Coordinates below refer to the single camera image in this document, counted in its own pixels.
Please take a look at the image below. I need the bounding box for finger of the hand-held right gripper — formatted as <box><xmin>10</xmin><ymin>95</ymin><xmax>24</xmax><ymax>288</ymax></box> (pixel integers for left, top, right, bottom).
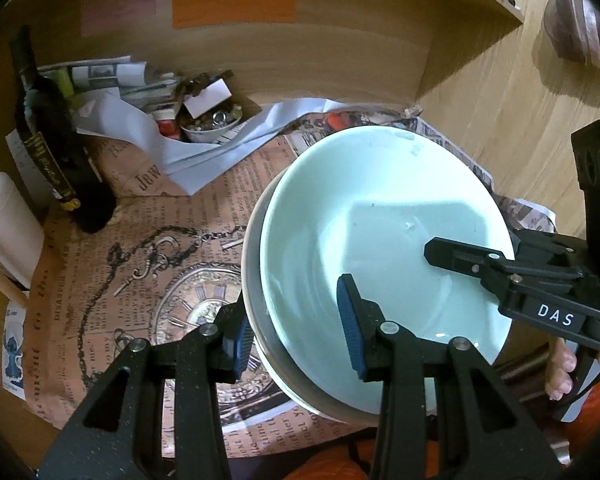
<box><xmin>510</xmin><ymin>229</ymin><xmax>588</xmax><ymax>267</ymax></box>
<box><xmin>424</xmin><ymin>236</ymin><xmax>583</xmax><ymax>306</ymax></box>

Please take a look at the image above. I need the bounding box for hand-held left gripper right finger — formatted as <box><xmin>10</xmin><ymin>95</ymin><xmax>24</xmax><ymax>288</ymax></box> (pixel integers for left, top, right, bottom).
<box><xmin>336</xmin><ymin>274</ymin><xmax>566</xmax><ymax>480</ymax></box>

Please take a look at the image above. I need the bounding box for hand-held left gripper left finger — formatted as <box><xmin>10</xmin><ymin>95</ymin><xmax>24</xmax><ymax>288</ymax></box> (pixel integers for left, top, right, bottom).
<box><xmin>37</xmin><ymin>302</ymin><xmax>256</xmax><ymax>480</ymax></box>

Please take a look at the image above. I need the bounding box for grey bowl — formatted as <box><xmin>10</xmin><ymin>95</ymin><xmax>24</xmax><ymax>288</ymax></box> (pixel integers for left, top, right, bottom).
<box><xmin>241</xmin><ymin>170</ymin><xmax>438</xmax><ymax>423</ymax></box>

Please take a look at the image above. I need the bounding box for mint green bowl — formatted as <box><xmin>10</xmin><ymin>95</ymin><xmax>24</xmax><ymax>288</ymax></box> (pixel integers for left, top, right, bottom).
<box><xmin>259</xmin><ymin>126</ymin><xmax>512</xmax><ymax>406</ymax></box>

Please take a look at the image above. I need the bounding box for person's right hand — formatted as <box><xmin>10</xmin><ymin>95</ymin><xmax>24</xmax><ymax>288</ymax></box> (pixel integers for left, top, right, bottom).
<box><xmin>544</xmin><ymin>337</ymin><xmax>600</xmax><ymax>402</ymax></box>

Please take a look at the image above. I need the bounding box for orange clothing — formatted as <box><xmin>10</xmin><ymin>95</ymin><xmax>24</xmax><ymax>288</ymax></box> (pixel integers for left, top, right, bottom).
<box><xmin>280</xmin><ymin>375</ymin><xmax>600</xmax><ymax>480</ymax></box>

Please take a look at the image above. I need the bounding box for newspaper print mat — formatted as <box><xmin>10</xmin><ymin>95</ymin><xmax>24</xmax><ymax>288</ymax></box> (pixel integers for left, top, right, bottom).
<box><xmin>2</xmin><ymin>105</ymin><xmax>556</xmax><ymax>461</ymax></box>

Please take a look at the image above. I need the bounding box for small bowl of trinkets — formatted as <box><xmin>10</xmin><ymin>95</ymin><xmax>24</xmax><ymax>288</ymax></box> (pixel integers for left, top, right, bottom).
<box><xmin>179</xmin><ymin>105</ymin><xmax>243</xmax><ymax>144</ymax></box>

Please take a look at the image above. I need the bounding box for blue cartoon sticker sheet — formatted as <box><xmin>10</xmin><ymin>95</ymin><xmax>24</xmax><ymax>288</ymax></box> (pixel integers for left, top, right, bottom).
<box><xmin>2</xmin><ymin>305</ymin><xmax>28</xmax><ymax>391</ymax></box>

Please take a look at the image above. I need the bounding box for white paper sheet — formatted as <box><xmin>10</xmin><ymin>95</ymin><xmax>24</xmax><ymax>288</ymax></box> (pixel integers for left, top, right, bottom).
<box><xmin>72</xmin><ymin>95</ymin><xmax>341</xmax><ymax>196</ymax></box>

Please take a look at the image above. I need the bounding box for wooden desk hutch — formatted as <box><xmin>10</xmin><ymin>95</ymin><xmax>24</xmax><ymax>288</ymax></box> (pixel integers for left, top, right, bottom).
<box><xmin>0</xmin><ymin>0</ymin><xmax>526</xmax><ymax>116</ymax></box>

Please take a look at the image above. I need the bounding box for white card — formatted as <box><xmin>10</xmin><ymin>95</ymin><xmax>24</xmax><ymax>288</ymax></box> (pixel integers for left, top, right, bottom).
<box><xmin>182</xmin><ymin>79</ymin><xmax>232</xmax><ymax>118</ymax></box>

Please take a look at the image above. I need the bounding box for cream mug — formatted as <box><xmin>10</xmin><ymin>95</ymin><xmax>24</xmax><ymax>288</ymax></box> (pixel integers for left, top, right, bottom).
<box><xmin>0</xmin><ymin>172</ymin><xmax>46</xmax><ymax>308</ymax></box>

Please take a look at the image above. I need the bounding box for dark bronze ornament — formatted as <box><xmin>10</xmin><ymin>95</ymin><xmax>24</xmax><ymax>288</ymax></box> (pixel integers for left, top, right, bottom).
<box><xmin>180</xmin><ymin>72</ymin><xmax>231</xmax><ymax>101</ymax></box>

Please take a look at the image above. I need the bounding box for dark wine bottle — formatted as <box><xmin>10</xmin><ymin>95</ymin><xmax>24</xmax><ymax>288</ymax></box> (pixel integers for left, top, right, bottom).
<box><xmin>7</xmin><ymin>25</ymin><xmax>118</xmax><ymax>233</ymax></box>

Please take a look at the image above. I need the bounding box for stack of newspapers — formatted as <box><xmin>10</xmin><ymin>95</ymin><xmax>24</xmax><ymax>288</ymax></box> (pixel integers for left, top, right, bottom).
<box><xmin>37</xmin><ymin>57</ymin><xmax>186</xmax><ymax>116</ymax></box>

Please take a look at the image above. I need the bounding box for orange sticky note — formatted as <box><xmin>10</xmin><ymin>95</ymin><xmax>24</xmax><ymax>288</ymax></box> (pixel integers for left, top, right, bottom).
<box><xmin>171</xmin><ymin>0</ymin><xmax>297</xmax><ymax>31</ymax></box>

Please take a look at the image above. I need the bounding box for pink sticky note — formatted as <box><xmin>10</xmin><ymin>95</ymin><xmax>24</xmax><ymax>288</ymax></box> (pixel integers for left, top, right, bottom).
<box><xmin>80</xmin><ymin>0</ymin><xmax>158</xmax><ymax>36</ymax></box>

